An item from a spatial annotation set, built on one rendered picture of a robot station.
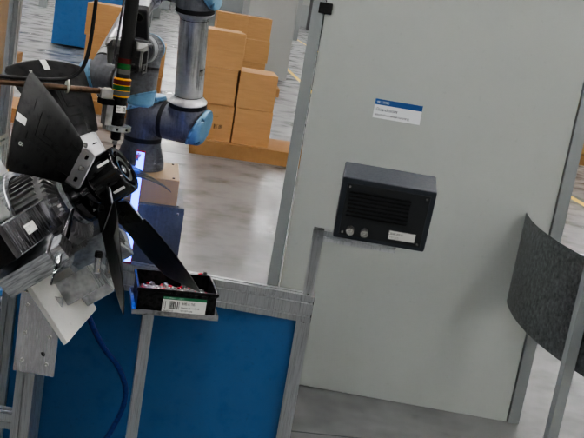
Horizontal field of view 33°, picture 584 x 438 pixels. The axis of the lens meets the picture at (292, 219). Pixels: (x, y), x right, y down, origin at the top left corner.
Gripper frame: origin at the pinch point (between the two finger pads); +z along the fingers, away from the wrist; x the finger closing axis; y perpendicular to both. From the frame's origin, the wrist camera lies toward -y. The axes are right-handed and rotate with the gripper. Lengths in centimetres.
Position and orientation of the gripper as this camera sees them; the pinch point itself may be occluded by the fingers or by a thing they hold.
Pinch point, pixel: (123, 43)
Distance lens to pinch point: 239.5
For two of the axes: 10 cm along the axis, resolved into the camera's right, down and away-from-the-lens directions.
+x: -9.8, -1.7, 0.3
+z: -0.6, 2.1, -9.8
